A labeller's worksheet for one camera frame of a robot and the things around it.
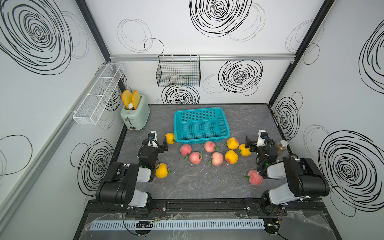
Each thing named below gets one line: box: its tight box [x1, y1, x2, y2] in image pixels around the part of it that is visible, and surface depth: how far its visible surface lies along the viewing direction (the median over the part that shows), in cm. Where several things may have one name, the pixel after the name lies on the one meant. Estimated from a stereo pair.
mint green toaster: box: [120, 94, 151, 131], surface depth 99 cm
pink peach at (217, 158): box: [211, 152, 224, 166], surface depth 88 cm
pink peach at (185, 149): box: [180, 143, 192, 157], surface depth 91 cm
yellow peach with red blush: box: [227, 137, 240, 150], surface depth 94 cm
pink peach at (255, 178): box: [248, 169, 263, 185], surface depth 80 cm
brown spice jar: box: [275, 140, 288, 151], surface depth 88 cm
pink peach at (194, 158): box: [189, 152, 202, 165], surface depth 88 cm
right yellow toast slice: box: [132, 89, 141, 110], surface depth 98 cm
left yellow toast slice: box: [121, 89, 133, 110], surface depth 97 cm
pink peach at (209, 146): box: [204, 141, 216, 153], surface depth 93 cm
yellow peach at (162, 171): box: [155, 163, 168, 178], surface depth 82 cm
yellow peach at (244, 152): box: [238, 143, 252, 157], surface depth 91 cm
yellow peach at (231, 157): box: [225, 150, 239, 164], surface depth 88 cm
